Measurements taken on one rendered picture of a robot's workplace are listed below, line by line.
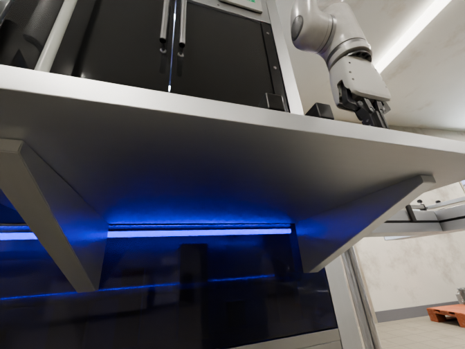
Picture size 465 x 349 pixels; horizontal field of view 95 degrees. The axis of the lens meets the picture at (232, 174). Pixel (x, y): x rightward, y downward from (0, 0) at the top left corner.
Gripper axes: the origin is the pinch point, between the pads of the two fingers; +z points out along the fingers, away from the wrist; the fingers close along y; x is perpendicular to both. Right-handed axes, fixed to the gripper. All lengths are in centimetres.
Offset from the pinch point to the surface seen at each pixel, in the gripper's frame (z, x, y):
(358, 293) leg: 33, -46, -30
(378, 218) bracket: 15.9, -5.3, 0.2
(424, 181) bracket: 12.5, 3.5, 0.2
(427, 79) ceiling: -228, -118, -344
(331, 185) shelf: 11.4, -2.4, 11.4
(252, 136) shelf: 11.4, 7.9, 28.8
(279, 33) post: -77, -30, -10
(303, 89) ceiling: -228, -182, -160
